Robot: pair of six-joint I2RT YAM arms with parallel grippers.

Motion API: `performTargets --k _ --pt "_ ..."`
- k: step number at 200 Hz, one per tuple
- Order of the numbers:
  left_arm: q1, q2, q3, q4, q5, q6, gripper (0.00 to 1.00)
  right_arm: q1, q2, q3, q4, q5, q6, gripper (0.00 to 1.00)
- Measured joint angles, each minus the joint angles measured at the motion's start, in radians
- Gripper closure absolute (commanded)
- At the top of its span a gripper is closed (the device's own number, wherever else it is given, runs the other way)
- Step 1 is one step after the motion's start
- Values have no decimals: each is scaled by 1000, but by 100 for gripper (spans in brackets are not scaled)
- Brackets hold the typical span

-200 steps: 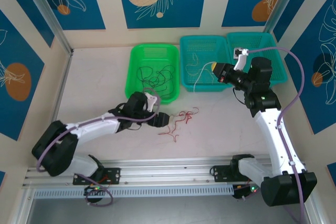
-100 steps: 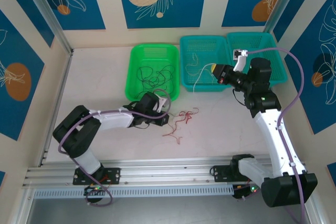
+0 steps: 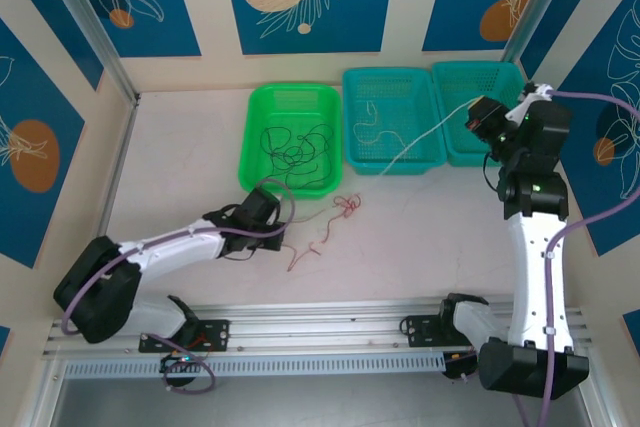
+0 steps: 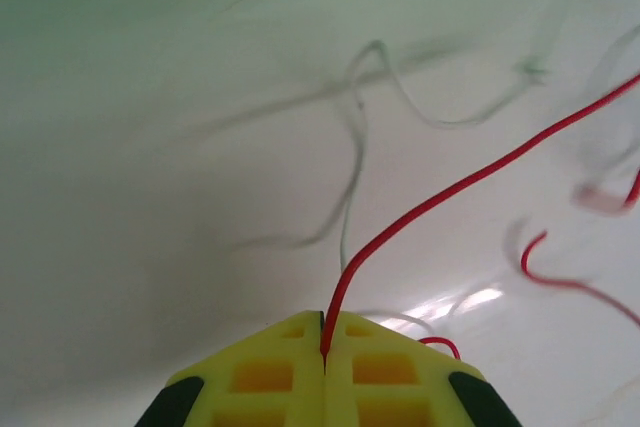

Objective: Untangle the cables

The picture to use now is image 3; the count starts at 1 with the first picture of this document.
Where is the thin black cable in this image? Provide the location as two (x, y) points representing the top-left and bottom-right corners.
(259, 122), (335, 188)

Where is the thin red cable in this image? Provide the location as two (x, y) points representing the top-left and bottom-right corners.
(284, 191), (364, 273)

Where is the thin cream cable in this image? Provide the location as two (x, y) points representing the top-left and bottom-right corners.
(352, 99), (474, 177)

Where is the teal perforated plastic basket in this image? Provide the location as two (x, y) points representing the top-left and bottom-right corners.
(430, 60), (532, 168)
(342, 67), (448, 177)

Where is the small controller circuit board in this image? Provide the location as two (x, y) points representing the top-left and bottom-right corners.
(159, 352), (201, 376)
(442, 349), (484, 381)

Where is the green perforated plastic basket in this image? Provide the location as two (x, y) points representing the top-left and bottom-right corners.
(237, 82), (345, 201)

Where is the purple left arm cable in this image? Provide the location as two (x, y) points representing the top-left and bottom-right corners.
(60, 177), (296, 393)

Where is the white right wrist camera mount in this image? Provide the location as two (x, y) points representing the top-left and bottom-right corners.
(504, 80), (555, 123)

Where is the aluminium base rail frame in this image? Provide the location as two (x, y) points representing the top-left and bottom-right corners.
(42, 300), (586, 359)

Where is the grey slotted cable duct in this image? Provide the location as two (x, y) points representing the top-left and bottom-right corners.
(63, 352), (447, 378)

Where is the aluminium table side rail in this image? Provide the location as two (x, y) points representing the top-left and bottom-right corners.
(74, 96), (141, 321)

